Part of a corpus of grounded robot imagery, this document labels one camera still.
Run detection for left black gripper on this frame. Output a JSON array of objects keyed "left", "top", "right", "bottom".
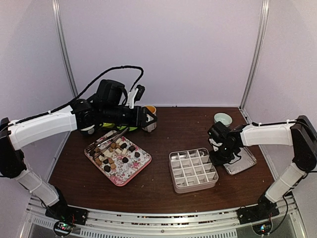
[{"left": 102, "top": 104, "right": 158, "bottom": 128}]

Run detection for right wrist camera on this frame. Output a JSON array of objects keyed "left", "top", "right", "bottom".
[{"left": 209, "top": 138, "right": 221, "bottom": 152}]

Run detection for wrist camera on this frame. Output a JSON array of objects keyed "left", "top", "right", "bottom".
[
  {"left": 126, "top": 85, "right": 145, "bottom": 109},
  {"left": 209, "top": 138, "right": 221, "bottom": 152}
]

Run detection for green plate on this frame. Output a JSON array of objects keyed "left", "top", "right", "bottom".
[{"left": 116, "top": 125, "right": 138, "bottom": 131}]

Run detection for metal serving tongs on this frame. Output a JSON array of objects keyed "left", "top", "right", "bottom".
[{"left": 86, "top": 128, "right": 129, "bottom": 152}]

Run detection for right aluminium frame post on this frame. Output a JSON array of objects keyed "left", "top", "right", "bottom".
[{"left": 239, "top": 0, "right": 270, "bottom": 112}]

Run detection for pink rabbit tin lid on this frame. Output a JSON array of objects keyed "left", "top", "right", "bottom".
[{"left": 223, "top": 148, "right": 257, "bottom": 176}]

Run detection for floral white mug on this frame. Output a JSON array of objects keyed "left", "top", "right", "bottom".
[{"left": 143, "top": 105, "right": 157, "bottom": 133}]

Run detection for aluminium frame post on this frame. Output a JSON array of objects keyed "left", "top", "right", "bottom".
[
  {"left": 52, "top": 0, "right": 78, "bottom": 97},
  {"left": 239, "top": 0, "right": 270, "bottom": 112}
]

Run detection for floral pink tray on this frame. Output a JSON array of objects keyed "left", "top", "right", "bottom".
[{"left": 84, "top": 130, "right": 152, "bottom": 186}]

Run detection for left aluminium frame post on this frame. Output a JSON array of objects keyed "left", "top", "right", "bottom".
[{"left": 52, "top": 0, "right": 78, "bottom": 97}]

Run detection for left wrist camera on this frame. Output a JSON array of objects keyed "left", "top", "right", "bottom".
[{"left": 126, "top": 85, "right": 145, "bottom": 109}]

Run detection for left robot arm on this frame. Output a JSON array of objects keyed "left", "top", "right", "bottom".
[{"left": 0, "top": 79, "right": 157, "bottom": 220}]

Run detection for black white bowl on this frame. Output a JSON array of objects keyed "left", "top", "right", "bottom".
[{"left": 80, "top": 125, "right": 96, "bottom": 136}]

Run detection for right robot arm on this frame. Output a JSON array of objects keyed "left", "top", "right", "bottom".
[{"left": 208, "top": 115, "right": 317, "bottom": 219}]

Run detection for front aluminium rail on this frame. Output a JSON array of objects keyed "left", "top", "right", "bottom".
[{"left": 18, "top": 195, "right": 308, "bottom": 238}]

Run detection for pale blue tea bowl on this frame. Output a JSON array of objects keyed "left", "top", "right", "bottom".
[{"left": 213, "top": 113, "right": 233, "bottom": 127}]

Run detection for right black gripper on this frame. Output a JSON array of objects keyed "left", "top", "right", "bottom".
[{"left": 208, "top": 144, "right": 236, "bottom": 167}]

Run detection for green bowl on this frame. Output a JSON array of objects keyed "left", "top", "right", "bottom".
[{"left": 99, "top": 122, "right": 115, "bottom": 130}]

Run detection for pink divided tin box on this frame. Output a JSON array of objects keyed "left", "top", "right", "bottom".
[{"left": 169, "top": 148, "right": 219, "bottom": 194}]

